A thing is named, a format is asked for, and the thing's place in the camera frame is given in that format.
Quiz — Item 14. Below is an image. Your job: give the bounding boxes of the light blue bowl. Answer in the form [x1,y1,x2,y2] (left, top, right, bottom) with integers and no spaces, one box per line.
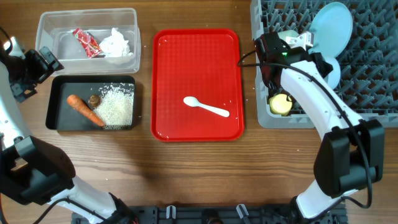
[324,57,341,90]

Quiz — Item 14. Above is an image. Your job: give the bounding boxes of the green bowl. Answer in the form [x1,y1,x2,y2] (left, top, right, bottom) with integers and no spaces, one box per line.
[277,30,299,41]

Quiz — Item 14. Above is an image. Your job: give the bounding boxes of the white plastic spoon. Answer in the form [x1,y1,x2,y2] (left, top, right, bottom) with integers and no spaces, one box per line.
[183,96,230,118]

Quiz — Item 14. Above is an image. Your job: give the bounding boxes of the yellow cup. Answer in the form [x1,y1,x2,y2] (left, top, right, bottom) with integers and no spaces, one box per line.
[269,93,293,116]

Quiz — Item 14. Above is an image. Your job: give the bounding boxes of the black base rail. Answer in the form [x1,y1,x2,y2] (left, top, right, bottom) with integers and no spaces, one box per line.
[71,203,348,224]

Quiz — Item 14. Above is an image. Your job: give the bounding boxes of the red snack wrapper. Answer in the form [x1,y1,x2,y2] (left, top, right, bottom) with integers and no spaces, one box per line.
[73,28,102,58]

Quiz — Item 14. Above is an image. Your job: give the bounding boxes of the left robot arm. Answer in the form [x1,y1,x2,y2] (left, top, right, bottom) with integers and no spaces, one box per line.
[1,37,131,223]

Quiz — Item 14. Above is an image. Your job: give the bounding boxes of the black waste tray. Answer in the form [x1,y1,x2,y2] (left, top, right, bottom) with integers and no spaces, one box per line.
[45,75,136,131]

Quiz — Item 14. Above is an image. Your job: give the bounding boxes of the grey dishwasher rack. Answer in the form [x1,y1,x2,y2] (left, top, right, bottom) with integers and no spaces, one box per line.
[250,0,397,128]

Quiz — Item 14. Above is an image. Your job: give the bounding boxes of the light blue plate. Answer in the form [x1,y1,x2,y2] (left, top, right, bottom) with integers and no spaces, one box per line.
[308,2,353,58]

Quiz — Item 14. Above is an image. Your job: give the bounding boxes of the clear plastic bin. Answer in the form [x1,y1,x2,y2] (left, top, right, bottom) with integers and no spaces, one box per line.
[35,8,141,75]

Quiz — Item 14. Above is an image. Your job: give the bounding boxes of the red serving tray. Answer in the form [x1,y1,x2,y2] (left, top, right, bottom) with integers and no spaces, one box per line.
[150,29,244,142]

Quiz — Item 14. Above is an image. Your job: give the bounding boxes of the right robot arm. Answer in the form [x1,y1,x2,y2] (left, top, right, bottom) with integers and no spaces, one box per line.
[254,32,385,223]

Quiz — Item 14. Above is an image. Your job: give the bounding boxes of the white napkin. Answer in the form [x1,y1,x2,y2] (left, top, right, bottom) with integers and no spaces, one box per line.
[99,28,133,57]

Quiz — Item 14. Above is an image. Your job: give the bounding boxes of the orange carrot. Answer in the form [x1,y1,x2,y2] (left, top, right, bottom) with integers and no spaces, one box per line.
[67,95,105,127]

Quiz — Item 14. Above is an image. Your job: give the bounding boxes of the white rice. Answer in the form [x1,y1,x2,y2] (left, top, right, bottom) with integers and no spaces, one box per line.
[94,85,134,129]

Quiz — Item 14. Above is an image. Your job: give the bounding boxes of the right black cable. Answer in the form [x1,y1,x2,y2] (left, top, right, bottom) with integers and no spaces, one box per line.
[238,49,373,215]

